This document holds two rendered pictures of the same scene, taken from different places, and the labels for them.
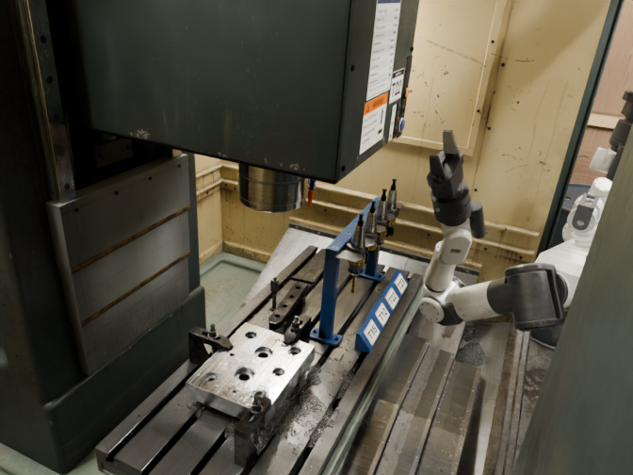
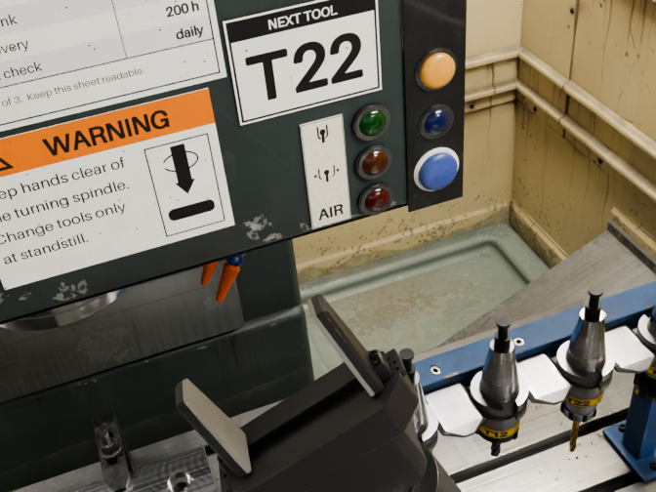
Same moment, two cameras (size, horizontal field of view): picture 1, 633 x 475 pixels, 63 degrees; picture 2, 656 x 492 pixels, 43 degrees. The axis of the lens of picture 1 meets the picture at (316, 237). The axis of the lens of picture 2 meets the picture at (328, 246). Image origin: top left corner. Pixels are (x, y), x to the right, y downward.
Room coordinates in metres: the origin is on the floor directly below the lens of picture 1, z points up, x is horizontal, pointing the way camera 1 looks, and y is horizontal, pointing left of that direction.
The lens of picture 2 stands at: (0.93, -0.54, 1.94)
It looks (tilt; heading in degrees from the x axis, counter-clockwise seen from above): 38 degrees down; 51
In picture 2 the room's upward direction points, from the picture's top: 6 degrees counter-clockwise
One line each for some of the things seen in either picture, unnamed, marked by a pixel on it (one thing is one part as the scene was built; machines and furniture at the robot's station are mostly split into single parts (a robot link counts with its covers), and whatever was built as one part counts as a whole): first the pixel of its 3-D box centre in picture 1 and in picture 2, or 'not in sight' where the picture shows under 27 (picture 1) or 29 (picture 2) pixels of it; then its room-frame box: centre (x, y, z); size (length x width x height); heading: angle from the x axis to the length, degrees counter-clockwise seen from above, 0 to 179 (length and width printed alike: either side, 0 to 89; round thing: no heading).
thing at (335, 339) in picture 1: (329, 299); not in sight; (1.32, -0.05, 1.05); 0.10 x 0.05 x 0.30; 68
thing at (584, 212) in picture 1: (584, 214); not in sight; (1.17, -0.65, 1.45); 0.09 x 0.06 x 0.08; 148
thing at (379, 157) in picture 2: not in sight; (374, 162); (1.27, -0.18, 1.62); 0.02 x 0.01 x 0.02; 158
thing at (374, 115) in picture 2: not in sight; (372, 122); (1.27, -0.18, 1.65); 0.02 x 0.01 x 0.02; 158
